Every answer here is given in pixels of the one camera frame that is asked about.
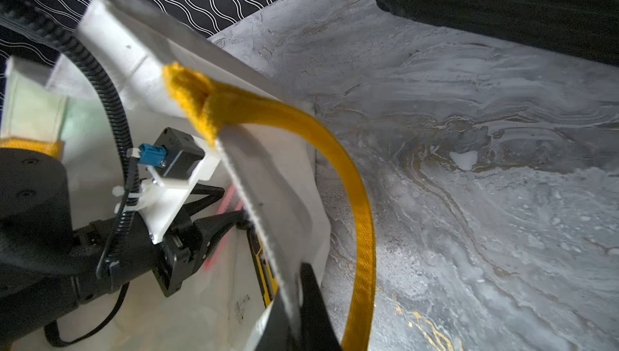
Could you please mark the black tool case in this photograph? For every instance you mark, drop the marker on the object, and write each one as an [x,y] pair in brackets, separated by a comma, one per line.
[582,28]

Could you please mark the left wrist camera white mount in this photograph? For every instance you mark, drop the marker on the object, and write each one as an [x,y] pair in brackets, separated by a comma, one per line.
[176,162]

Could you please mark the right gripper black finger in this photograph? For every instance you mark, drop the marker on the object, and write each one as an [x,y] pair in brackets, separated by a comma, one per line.
[315,329]

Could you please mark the pink utility knife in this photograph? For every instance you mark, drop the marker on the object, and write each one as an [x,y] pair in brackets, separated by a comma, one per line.
[229,211]

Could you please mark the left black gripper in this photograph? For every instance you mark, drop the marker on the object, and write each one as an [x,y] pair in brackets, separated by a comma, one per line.
[186,245]

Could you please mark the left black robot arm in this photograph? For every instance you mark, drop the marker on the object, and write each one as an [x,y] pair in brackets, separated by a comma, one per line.
[48,269]

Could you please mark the white pouch with yellow handles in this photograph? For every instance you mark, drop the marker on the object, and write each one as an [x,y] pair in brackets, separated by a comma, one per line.
[301,191]

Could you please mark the yellow black art knife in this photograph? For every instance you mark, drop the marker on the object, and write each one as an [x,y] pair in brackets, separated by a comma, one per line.
[265,276]

